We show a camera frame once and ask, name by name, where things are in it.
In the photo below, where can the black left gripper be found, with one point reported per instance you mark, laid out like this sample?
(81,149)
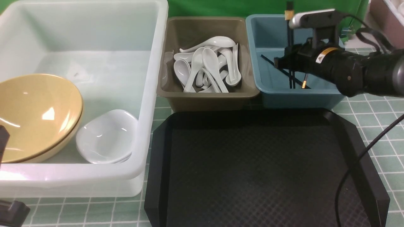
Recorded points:
(13,214)

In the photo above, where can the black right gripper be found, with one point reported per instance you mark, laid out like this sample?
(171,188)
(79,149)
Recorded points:
(303,58)

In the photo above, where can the black chopstick pair gold tips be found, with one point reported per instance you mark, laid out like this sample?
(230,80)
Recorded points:
(289,13)

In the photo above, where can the white ceramic soup spoon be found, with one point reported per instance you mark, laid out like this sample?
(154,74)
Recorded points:
(210,60)

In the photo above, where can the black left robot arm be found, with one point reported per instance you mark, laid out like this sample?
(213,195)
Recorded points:
(4,137)

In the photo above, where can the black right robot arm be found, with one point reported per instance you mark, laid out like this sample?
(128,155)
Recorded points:
(379,74)

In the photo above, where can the yellow speckled noodle bowl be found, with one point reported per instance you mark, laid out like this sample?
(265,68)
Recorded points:
(38,111)

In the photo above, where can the black chopstick leaning upright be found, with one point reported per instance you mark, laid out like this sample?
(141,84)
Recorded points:
(304,83)

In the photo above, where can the blue plastic chopstick bin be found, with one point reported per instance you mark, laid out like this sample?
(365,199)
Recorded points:
(267,37)

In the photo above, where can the green cloth backdrop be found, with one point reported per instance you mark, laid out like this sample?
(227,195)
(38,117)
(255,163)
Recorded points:
(245,8)

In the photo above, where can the pink bin at corner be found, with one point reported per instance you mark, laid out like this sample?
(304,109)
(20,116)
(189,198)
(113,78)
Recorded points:
(386,16)

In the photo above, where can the white spoon upright right side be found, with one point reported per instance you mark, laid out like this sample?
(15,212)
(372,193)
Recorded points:
(236,78)

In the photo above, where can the white spoon top of pile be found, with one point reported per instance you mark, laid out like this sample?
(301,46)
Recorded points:
(218,41)

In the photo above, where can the white spoon of pile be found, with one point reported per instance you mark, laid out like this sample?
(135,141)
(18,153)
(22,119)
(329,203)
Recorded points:
(196,65)
(218,41)
(182,70)

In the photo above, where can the small white dish in bin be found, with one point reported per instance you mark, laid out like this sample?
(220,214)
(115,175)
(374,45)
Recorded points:
(107,139)

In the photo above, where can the white spoon centre of pile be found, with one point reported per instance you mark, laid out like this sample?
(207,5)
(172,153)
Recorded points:
(196,65)

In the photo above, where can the white spoon left of pile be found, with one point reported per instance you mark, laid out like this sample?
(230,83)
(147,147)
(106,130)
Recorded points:
(182,70)

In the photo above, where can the olive brown spoon bin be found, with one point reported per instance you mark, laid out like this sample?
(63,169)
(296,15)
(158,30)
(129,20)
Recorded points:
(186,32)

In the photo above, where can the black textured serving tray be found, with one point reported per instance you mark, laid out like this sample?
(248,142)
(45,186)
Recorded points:
(249,168)

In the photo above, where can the large translucent white plastic bin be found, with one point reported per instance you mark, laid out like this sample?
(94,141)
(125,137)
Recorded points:
(111,50)

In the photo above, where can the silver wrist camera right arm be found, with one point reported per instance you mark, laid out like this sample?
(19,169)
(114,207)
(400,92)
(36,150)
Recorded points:
(323,23)

